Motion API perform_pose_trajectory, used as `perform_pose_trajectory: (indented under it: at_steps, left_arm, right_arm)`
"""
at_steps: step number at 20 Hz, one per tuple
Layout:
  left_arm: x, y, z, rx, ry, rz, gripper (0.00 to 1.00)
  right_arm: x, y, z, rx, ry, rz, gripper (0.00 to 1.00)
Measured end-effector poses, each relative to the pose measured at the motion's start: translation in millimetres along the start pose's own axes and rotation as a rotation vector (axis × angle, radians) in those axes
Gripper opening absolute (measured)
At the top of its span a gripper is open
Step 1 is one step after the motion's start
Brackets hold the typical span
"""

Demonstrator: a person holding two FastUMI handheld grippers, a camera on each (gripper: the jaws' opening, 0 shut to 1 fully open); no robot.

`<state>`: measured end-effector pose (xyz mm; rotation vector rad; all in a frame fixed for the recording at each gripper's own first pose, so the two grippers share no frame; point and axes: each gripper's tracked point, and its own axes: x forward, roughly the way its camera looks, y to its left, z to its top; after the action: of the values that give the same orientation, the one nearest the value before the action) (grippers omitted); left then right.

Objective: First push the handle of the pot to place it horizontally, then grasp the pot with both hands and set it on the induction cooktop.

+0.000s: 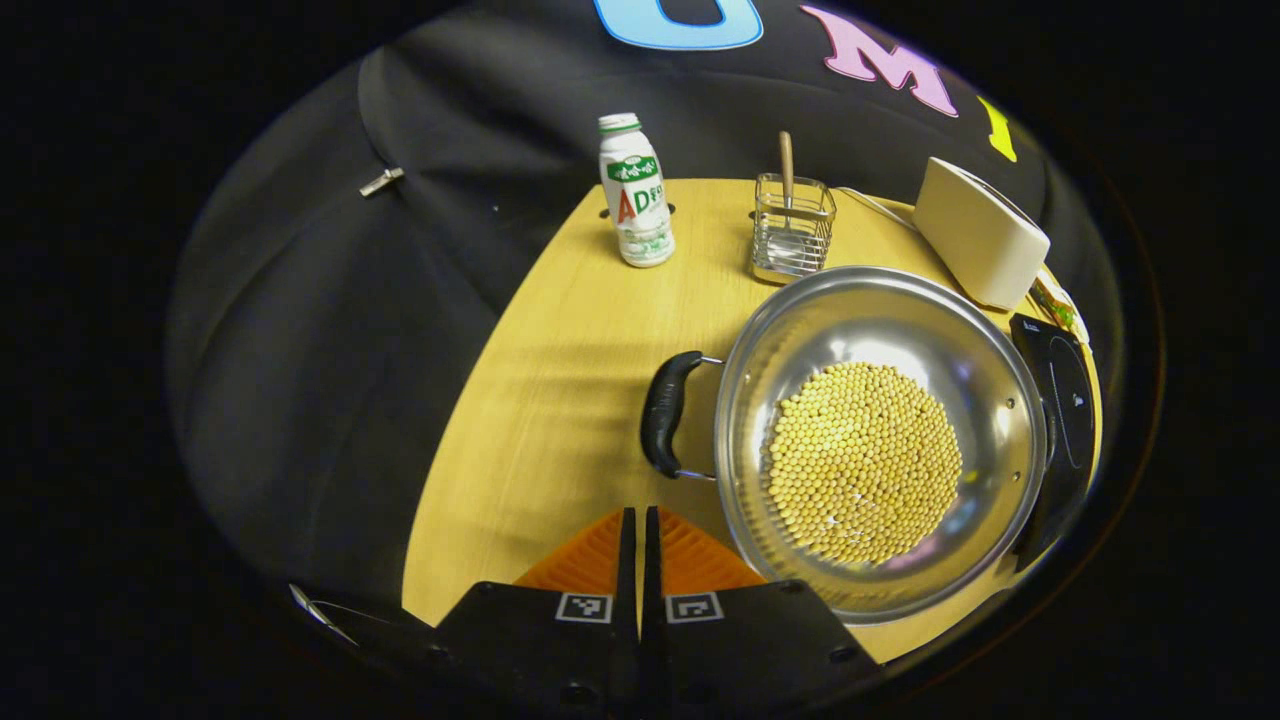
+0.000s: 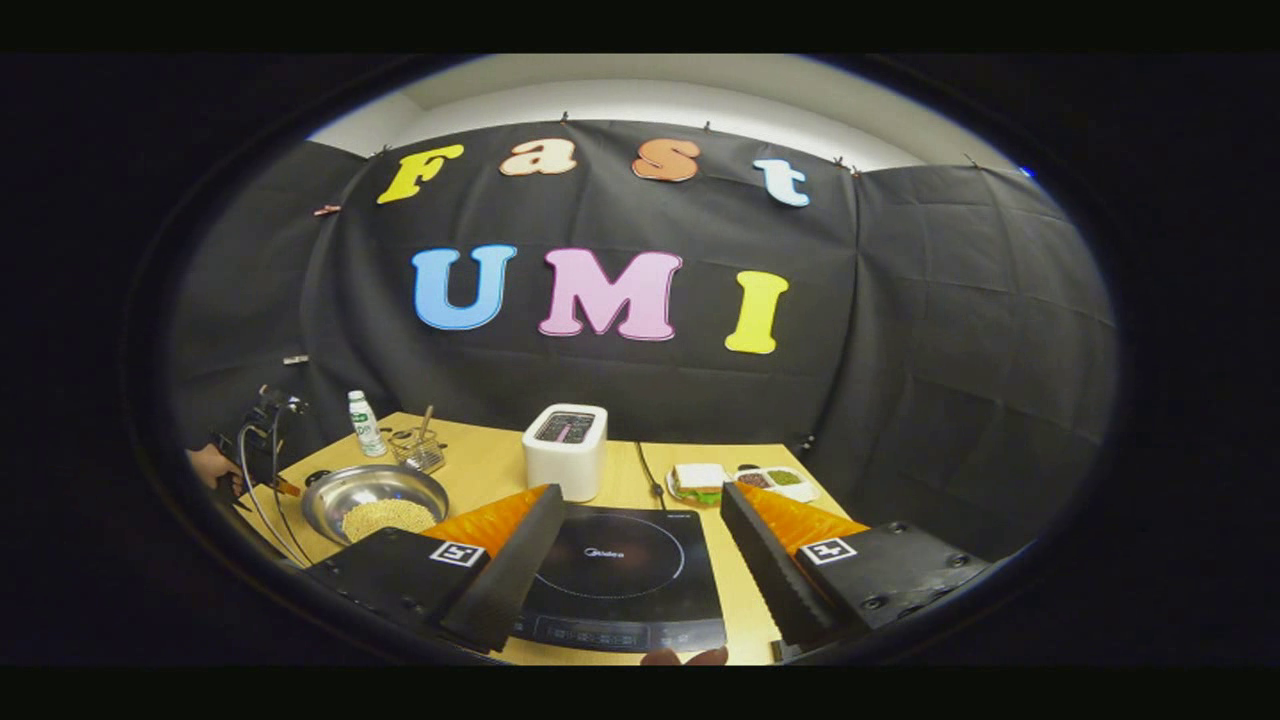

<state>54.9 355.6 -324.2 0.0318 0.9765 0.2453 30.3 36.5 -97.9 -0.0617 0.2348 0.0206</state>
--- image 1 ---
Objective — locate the black induction cooktop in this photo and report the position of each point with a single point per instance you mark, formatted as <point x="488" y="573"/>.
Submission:
<point x="1070" y="400"/>

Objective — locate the metal clip on cloth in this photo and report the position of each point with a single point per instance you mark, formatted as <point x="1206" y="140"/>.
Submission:
<point x="381" y="182"/>

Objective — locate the pile of soybeans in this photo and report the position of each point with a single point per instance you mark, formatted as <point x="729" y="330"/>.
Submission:
<point x="860" y="460"/>

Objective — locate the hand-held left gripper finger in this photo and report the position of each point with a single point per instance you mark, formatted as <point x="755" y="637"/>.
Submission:
<point x="630" y="600"/>
<point x="651" y="600"/>

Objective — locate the white drink bottle green label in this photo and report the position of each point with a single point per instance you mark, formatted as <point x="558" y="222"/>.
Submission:
<point x="635" y="200"/>

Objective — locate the white toaster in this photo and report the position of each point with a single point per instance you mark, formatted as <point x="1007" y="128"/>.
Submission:
<point x="975" y="235"/>

